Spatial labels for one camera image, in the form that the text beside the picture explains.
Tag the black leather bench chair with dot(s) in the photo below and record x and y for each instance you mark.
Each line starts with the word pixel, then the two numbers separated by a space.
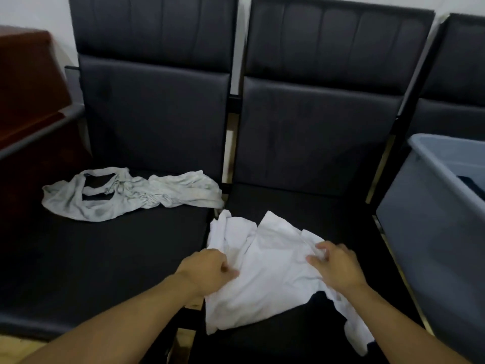
pixel 322 128
pixel 155 109
pixel 454 71

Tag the blue-grey plastic bin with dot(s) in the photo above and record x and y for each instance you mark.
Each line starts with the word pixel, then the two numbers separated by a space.
pixel 416 231

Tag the white shirt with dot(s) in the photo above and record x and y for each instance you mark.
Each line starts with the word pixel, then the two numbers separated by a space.
pixel 273 269

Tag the black garment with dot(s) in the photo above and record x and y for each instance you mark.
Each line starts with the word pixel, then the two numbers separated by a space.
pixel 473 185

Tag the grey tank top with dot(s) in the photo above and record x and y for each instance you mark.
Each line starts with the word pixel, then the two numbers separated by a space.
pixel 132 193

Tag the brown wooden cabinet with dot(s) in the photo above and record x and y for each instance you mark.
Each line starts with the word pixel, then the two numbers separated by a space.
pixel 30 90

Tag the person's left hand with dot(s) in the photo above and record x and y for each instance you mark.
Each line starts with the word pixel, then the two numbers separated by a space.
pixel 206 272

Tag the person's right forearm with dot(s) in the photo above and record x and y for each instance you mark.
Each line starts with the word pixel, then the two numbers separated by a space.
pixel 405 326

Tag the person's left forearm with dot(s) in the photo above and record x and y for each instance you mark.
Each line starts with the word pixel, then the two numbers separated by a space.
pixel 113 326

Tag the person's right hand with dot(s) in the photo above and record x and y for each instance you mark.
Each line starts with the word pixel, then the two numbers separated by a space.
pixel 339 267

